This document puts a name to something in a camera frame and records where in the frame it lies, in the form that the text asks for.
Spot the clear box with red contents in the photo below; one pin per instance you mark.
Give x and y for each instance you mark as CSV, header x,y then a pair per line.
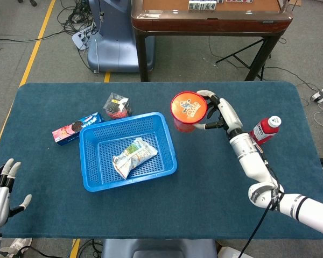
x,y
115,106

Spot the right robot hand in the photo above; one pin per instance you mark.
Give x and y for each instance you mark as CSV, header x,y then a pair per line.
x,y
230,114

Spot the white power strip with plugs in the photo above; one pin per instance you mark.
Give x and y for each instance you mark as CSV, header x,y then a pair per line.
x,y
79,39

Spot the brown mahjong table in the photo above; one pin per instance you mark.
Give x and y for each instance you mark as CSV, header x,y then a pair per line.
x,y
210,24

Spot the blue grey robot torso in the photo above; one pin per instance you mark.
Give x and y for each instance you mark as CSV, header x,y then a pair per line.
x,y
158,248

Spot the blue pink cookie box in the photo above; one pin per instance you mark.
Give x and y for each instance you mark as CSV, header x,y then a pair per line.
x,y
70,130

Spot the orange lidded noodle cup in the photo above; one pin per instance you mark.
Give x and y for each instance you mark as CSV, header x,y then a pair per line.
x,y
188,107

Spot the row of mahjong tiles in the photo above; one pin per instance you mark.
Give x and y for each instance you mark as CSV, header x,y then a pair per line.
x,y
202,5

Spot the teal felt table mat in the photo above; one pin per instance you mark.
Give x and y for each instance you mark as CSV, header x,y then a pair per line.
x,y
204,188

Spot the white sneaker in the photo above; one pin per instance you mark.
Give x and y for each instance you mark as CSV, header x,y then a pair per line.
x,y
19,244

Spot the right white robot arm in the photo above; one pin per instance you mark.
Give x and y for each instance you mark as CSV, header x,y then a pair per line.
x,y
253,164

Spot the red bottle with white cap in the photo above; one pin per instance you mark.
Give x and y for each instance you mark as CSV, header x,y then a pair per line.
x,y
265,130

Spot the white snack bag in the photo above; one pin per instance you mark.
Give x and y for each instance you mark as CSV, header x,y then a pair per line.
x,y
134,157

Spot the blue grey machine base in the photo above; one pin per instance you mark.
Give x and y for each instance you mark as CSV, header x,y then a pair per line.
x,y
115,40

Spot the blue plastic basket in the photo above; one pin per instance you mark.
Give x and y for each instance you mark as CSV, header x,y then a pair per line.
x,y
161,166

